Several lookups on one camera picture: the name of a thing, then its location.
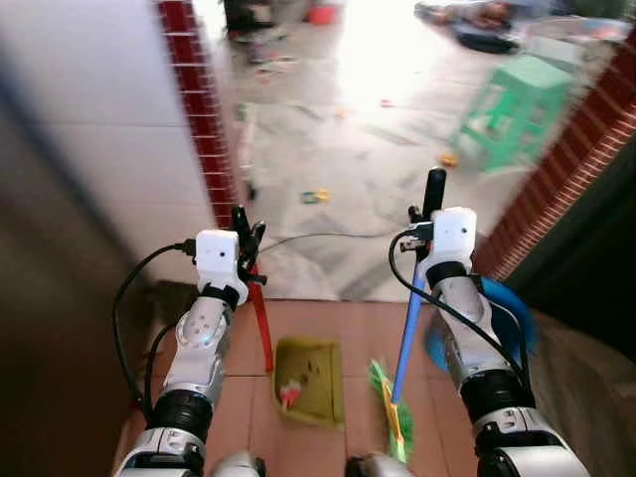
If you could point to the blue round plastic basin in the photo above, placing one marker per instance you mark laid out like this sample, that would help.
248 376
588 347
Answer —
509 308

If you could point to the silver robot leg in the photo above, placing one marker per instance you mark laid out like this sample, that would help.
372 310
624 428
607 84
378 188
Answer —
378 467
238 466

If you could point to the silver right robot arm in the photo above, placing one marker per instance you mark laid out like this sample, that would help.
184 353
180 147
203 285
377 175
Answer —
467 328

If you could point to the silver right robot leg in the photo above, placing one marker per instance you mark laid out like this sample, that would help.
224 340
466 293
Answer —
378 467

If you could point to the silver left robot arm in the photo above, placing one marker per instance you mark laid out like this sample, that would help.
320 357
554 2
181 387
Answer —
199 338

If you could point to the dark pile of belongings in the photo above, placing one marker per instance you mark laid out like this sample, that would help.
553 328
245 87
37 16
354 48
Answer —
485 28

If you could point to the green plastic stool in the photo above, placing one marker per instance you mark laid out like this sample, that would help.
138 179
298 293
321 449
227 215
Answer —
522 89

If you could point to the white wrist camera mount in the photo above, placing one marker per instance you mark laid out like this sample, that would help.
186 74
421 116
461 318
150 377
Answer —
219 256
454 237

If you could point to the green yellow litter piece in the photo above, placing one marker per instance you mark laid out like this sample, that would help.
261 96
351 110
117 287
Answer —
316 196

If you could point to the red plastic container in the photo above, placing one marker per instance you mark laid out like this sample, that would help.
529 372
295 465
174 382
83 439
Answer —
323 13

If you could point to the red white rubbish piece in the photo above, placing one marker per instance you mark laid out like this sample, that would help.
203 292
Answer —
289 396

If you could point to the silver left robot leg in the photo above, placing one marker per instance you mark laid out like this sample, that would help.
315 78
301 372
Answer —
238 466

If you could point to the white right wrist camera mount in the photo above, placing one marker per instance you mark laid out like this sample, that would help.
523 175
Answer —
454 237

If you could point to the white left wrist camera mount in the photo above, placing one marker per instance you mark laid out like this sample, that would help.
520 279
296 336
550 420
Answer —
219 256

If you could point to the small orange litter piece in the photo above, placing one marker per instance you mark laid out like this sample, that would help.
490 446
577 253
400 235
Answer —
449 159

